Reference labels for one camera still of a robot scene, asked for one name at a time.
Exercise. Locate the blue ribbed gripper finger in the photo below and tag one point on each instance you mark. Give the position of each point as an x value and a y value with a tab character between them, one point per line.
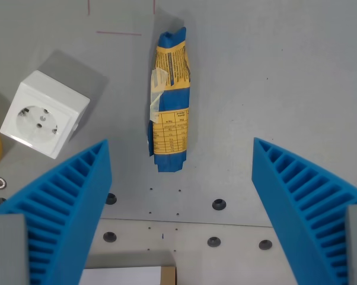
309	202
63	202

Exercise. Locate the blue and yellow snack bag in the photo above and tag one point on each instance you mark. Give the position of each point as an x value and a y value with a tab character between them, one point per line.
171	98

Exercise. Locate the white electrical socket box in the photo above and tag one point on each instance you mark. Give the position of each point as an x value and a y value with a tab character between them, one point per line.
43	114

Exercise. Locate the white paper sheet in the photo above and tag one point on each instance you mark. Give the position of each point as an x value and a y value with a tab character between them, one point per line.
120	276

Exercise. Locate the brown cardboard box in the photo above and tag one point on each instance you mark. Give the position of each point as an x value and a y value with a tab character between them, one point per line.
168	275

